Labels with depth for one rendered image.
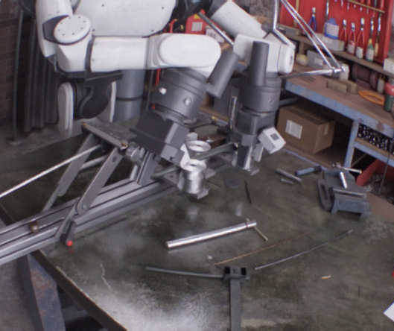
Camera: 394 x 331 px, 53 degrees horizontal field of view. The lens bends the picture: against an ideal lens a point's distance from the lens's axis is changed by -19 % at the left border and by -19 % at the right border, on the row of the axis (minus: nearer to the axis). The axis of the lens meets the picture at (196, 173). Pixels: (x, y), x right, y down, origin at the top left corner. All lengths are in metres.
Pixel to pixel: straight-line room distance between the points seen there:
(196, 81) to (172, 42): 0.09
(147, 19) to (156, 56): 0.32
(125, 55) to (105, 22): 0.27
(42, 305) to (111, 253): 0.45
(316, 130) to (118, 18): 1.53
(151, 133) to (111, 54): 0.17
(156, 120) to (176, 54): 0.13
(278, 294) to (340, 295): 0.12
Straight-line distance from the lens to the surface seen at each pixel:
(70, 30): 0.85
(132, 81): 2.86
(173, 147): 0.80
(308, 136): 2.42
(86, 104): 1.28
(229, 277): 0.76
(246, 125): 0.97
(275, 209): 0.99
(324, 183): 1.14
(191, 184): 0.90
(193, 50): 0.81
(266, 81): 0.93
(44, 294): 1.17
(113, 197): 0.90
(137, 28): 1.13
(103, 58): 0.83
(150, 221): 0.89
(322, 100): 2.26
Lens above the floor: 1.37
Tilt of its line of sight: 27 degrees down
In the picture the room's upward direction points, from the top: 8 degrees clockwise
